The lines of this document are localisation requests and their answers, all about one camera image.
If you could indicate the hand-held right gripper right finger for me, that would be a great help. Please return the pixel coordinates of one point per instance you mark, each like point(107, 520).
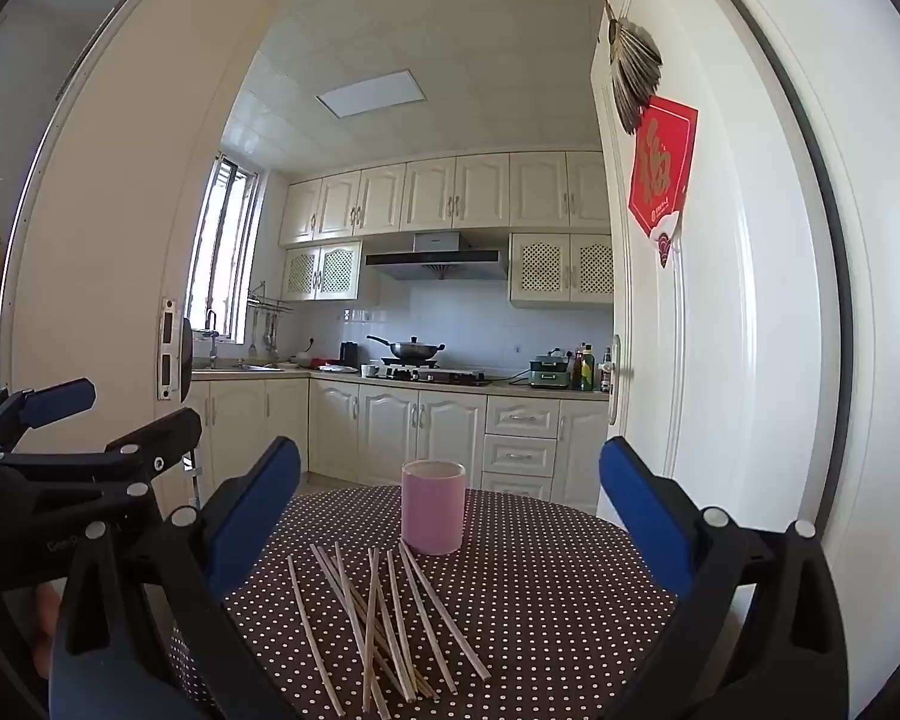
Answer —
point(637, 510)

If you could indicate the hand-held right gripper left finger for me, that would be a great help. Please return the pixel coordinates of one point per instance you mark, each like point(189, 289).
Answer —
point(259, 510)

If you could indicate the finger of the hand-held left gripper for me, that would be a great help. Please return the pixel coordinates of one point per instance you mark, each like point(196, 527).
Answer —
point(60, 399)
point(172, 431)

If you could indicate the bunch of wooden chopsticks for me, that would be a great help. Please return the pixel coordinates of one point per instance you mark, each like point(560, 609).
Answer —
point(373, 600)

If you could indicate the pink cup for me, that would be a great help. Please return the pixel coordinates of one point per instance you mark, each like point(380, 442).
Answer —
point(433, 514)

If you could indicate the person's left hand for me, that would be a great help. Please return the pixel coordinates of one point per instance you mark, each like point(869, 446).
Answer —
point(43, 630)

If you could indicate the metal door lock plate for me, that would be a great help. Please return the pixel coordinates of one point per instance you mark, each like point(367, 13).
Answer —
point(168, 349)

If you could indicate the metal kitchen faucet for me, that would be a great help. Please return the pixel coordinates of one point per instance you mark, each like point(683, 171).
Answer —
point(211, 337)

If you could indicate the brown polka dot tablecloth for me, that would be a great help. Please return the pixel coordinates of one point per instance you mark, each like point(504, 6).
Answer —
point(540, 615)

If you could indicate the green oil bottle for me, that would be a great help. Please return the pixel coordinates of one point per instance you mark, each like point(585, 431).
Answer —
point(586, 371)

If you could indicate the cream lower kitchen cabinets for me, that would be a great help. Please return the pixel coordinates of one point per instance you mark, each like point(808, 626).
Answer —
point(390, 427)

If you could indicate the green countertop appliance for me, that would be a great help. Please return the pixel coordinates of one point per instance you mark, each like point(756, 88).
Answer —
point(549, 375)

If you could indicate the red tray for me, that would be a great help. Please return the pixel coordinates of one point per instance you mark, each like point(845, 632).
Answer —
point(324, 362)

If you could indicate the cream sliding door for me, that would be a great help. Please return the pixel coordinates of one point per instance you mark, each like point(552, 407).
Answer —
point(105, 240)

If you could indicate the beige kitchen countertop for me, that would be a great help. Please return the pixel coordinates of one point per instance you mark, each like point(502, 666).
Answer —
point(510, 388)

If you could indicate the black kettle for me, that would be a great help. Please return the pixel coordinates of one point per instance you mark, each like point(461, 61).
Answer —
point(349, 354)

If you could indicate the kitchen window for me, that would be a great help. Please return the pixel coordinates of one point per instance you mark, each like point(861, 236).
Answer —
point(217, 255)

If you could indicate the gas stove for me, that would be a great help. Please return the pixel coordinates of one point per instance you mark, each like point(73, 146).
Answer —
point(435, 375)

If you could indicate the black wok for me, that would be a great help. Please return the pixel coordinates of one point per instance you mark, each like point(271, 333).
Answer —
point(414, 350)

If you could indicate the steel range hood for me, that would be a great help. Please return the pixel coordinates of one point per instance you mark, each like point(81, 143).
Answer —
point(435, 259)

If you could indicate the red paper door decoration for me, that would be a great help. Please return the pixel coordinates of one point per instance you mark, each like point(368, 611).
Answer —
point(664, 165)

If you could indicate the square ceiling light panel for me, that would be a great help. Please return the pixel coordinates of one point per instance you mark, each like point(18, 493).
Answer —
point(371, 95)

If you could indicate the fan-shaped hanging ornament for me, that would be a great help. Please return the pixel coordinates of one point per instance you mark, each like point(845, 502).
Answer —
point(634, 75)

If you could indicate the utensil rail with hanging utensils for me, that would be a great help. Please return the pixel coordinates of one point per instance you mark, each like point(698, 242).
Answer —
point(270, 315)

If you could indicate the cream upper wall cabinets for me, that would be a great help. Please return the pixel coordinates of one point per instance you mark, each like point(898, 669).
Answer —
point(450, 191)

